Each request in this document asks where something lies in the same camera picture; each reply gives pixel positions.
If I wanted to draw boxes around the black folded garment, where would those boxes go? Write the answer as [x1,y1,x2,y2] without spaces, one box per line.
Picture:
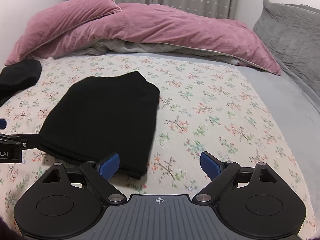
[0,59,42,106]

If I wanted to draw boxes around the black pants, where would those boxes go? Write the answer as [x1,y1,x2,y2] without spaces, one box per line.
[39,72,160,179]

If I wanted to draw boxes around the pink velvet duvet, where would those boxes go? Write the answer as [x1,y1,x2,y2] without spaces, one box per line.
[5,0,281,75]

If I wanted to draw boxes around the grey quilted pillow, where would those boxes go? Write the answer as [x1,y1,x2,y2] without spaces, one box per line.
[253,0,319,96]

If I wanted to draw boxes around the grey bed sheet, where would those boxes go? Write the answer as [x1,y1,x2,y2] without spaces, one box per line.
[44,51,320,230]

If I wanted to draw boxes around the floral white cloth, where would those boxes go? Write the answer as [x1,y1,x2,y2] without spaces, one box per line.
[0,53,318,238]

